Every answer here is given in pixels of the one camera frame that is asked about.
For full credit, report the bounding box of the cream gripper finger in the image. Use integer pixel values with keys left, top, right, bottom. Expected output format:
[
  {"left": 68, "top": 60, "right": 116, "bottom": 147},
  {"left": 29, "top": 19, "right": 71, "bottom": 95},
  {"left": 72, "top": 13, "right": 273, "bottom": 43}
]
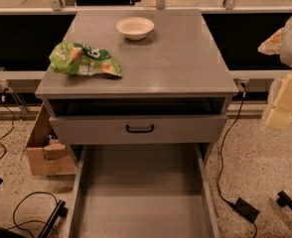
[
  {"left": 264, "top": 71, "right": 292, "bottom": 131},
  {"left": 257, "top": 29, "right": 283, "bottom": 56}
]

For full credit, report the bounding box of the green rice chip bag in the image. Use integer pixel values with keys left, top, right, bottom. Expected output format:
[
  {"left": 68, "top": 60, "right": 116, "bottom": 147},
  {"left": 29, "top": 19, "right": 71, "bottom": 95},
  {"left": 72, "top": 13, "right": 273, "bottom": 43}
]
[{"left": 49, "top": 41, "right": 122, "bottom": 77}]

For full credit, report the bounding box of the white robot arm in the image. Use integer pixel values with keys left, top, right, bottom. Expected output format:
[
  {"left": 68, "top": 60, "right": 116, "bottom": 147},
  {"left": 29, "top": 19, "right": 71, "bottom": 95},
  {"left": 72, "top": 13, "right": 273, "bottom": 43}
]
[{"left": 257, "top": 16, "right": 292, "bottom": 131}]

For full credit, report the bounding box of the grey drawer cabinet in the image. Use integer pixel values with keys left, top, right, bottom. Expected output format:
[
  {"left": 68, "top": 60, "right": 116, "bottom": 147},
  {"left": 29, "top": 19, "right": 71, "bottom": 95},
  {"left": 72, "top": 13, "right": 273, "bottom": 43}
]
[{"left": 36, "top": 9, "right": 237, "bottom": 158}]

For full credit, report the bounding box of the grey closed upper drawer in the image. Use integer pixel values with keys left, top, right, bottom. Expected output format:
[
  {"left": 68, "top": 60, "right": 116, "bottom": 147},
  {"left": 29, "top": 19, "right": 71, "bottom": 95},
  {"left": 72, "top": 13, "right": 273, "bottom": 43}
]
[{"left": 50, "top": 115, "right": 227, "bottom": 145}]

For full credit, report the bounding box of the grey open lower drawer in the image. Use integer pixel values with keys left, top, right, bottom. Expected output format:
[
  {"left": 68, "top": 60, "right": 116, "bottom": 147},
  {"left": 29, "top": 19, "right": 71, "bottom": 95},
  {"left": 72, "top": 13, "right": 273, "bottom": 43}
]
[{"left": 64, "top": 144, "right": 220, "bottom": 238}]

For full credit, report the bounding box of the black stand leg right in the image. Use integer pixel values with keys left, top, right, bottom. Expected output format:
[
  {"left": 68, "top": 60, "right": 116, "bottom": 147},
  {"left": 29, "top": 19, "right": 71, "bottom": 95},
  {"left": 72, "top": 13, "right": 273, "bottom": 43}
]
[{"left": 277, "top": 190, "right": 292, "bottom": 210}]

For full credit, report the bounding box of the black stand leg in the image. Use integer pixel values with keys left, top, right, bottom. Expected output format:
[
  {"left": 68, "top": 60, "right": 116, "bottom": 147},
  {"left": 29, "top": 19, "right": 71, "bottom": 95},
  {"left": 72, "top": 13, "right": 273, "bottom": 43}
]
[
  {"left": 38, "top": 200, "right": 68, "bottom": 238},
  {"left": 277, "top": 190, "right": 292, "bottom": 210}
]

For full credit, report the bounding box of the black power adapter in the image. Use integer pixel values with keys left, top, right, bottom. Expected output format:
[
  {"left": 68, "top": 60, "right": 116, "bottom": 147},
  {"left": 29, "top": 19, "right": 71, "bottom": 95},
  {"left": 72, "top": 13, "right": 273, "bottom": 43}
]
[{"left": 234, "top": 198, "right": 260, "bottom": 223}]

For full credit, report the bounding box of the white paper bowl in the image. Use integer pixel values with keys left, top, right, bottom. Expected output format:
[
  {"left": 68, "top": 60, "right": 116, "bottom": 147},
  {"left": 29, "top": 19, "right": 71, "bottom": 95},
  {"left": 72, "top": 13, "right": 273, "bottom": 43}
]
[{"left": 116, "top": 17, "right": 154, "bottom": 41}]

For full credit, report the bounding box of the brown cardboard box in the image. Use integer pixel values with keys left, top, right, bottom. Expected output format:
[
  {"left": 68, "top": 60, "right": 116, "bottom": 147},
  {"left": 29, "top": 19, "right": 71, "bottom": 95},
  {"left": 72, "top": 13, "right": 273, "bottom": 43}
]
[{"left": 25, "top": 105, "right": 76, "bottom": 176}]

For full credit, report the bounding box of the black stand leg left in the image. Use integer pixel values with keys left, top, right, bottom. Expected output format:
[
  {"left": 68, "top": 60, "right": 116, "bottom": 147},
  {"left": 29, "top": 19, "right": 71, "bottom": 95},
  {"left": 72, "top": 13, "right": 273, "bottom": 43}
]
[{"left": 38, "top": 200, "right": 68, "bottom": 238}]

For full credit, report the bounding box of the black adapter cable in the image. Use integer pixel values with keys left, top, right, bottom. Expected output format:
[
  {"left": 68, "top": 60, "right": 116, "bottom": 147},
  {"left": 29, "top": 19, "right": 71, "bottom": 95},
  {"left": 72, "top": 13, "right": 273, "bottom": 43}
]
[{"left": 217, "top": 82, "right": 259, "bottom": 238}]

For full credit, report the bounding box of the black drawer handle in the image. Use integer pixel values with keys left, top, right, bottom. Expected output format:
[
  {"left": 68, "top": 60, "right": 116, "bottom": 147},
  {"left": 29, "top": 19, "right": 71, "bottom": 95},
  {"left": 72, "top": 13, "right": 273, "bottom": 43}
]
[{"left": 125, "top": 124, "right": 155, "bottom": 134}]

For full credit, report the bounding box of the black cable at left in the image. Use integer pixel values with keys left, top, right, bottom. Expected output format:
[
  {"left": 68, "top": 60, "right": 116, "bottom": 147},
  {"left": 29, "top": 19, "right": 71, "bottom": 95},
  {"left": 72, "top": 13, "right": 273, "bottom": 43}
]
[{"left": 0, "top": 86, "right": 17, "bottom": 164}]

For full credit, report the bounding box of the black looped floor cable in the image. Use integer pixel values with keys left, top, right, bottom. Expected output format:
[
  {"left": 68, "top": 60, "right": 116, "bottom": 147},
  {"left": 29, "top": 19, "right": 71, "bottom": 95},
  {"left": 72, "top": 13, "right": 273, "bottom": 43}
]
[{"left": 7, "top": 191, "right": 61, "bottom": 238}]

